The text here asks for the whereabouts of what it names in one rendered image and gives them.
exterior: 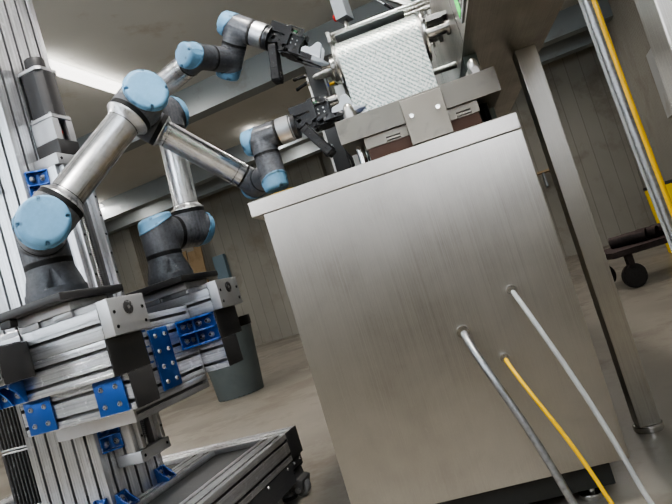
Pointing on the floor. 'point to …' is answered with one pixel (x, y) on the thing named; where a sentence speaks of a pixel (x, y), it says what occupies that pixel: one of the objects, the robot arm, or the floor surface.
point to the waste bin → (232, 383)
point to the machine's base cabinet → (445, 332)
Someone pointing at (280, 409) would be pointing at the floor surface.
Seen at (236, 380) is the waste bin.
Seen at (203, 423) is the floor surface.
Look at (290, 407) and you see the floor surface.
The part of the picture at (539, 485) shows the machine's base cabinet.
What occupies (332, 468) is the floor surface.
